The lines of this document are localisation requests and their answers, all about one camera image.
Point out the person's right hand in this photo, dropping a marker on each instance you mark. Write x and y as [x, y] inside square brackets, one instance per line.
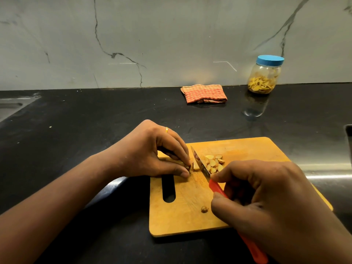
[275, 203]

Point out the person's left hand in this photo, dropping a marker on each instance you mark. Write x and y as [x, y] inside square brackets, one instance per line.
[143, 155]

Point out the pile of ginger slices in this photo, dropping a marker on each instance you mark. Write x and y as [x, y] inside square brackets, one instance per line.
[212, 163]

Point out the small round ginger end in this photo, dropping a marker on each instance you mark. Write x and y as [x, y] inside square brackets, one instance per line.
[204, 209]

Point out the blue-lidded plastic jar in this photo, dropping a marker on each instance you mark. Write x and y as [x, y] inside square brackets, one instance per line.
[265, 70]

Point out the person's left forearm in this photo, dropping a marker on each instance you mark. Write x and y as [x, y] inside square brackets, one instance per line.
[41, 211]

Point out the blue jar lid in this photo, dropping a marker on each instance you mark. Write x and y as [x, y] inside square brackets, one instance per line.
[270, 60]

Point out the wooden cutting board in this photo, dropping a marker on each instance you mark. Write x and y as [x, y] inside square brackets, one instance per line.
[255, 151]

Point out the orange checked cloth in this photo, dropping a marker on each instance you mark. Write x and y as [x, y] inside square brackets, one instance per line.
[205, 94]

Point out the beige cabinet door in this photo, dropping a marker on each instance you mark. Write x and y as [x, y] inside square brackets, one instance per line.
[349, 145]

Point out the steel sink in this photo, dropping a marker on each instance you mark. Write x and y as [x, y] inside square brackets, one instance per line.
[11, 107]

